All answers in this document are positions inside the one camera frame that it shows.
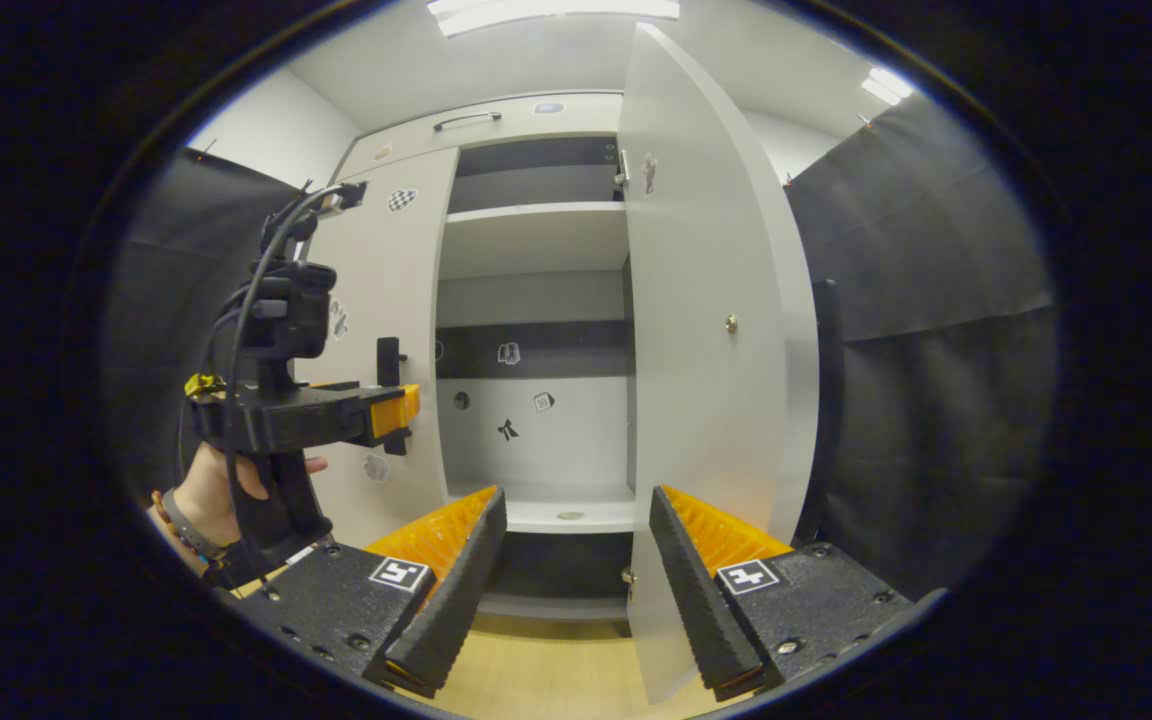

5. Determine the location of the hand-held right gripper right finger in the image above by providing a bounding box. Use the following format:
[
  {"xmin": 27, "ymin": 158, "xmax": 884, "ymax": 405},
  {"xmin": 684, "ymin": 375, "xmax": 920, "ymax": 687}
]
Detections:
[{"xmin": 648, "ymin": 484, "xmax": 947, "ymax": 703}]

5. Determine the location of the beaded bracelet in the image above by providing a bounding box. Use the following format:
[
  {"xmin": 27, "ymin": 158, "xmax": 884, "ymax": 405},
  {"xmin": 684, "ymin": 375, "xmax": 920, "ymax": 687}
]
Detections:
[{"xmin": 150, "ymin": 488, "xmax": 227, "ymax": 566}]

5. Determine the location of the grey shoe cabinet door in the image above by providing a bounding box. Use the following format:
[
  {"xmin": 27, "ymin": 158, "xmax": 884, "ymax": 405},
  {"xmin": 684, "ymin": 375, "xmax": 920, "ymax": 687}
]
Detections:
[
  {"xmin": 619, "ymin": 22, "xmax": 822, "ymax": 706},
  {"xmin": 301, "ymin": 147, "xmax": 460, "ymax": 549}
]

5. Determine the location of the black door handle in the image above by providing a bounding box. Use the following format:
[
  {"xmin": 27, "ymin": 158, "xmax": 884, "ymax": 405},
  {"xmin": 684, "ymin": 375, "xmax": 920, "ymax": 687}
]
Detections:
[{"xmin": 377, "ymin": 337, "xmax": 412, "ymax": 457}]

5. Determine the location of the ceiling light panel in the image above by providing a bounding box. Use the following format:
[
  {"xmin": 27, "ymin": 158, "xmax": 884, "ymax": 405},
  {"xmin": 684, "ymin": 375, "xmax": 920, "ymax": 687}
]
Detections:
[
  {"xmin": 861, "ymin": 66, "xmax": 915, "ymax": 106},
  {"xmin": 426, "ymin": 0, "xmax": 682, "ymax": 39}
]

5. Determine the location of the white cabinet shelf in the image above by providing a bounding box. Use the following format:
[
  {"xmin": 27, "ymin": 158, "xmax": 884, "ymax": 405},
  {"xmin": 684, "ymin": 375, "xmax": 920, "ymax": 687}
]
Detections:
[
  {"xmin": 446, "ymin": 478, "xmax": 639, "ymax": 535},
  {"xmin": 439, "ymin": 201, "xmax": 630, "ymax": 281}
]

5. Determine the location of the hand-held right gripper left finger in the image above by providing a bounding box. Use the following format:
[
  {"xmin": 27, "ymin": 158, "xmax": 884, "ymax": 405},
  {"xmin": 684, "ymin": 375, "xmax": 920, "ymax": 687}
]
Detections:
[{"xmin": 236, "ymin": 485, "xmax": 509, "ymax": 701}]

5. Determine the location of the grey double-door shoe cabinet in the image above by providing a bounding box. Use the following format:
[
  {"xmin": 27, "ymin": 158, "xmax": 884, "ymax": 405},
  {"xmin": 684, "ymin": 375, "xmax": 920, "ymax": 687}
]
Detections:
[{"xmin": 301, "ymin": 22, "xmax": 843, "ymax": 706}]

